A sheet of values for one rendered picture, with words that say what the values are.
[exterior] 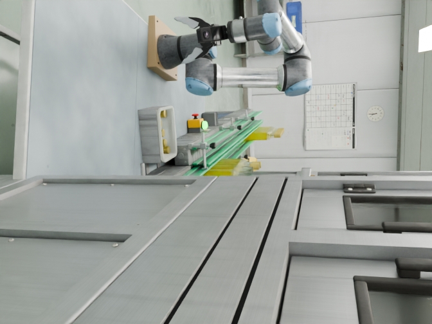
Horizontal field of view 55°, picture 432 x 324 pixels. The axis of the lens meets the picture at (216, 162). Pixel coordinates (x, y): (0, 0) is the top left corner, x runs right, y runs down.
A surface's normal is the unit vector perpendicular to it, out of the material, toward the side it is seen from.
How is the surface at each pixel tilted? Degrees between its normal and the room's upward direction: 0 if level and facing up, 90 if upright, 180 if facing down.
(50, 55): 0
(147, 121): 90
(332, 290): 90
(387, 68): 90
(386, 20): 90
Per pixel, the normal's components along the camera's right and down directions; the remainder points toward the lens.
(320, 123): -0.25, 0.21
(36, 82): 0.97, 0.00
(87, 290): -0.06, -0.98
